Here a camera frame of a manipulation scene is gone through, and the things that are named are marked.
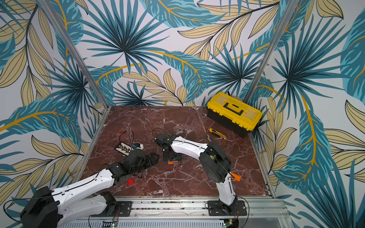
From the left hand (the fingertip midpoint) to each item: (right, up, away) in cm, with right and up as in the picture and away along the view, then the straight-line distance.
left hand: (153, 160), depth 82 cm
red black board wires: (-29, +11, +18) cm, 36 cm away
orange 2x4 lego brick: (+9, -3, +6) cm, 11 cm away
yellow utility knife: (+42, +14, +21) cm, 49 cm away
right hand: (+9, -1, +7) cm, 12 cm away
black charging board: (-22, +5, +12) cm, 25 cm away
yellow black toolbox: (+50, +28, +12) cm, 58 cm away
